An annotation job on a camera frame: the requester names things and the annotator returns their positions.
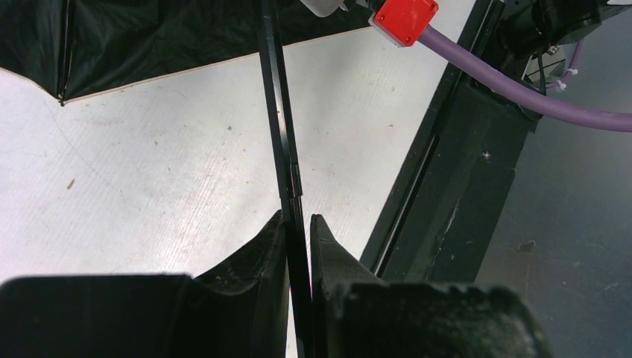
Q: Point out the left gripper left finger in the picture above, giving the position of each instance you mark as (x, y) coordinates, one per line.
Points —
(239, 308)

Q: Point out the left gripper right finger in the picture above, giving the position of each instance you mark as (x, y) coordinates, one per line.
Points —
(359, 315)

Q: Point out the beige umbrella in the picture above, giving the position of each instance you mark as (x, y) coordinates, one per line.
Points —
(77, 48)

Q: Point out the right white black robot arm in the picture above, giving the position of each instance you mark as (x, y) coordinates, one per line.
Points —
(529, 27)

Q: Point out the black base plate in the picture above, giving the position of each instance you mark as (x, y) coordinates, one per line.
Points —
(446, 201)

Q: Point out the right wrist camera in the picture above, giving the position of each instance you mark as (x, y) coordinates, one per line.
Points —
(401, 21)

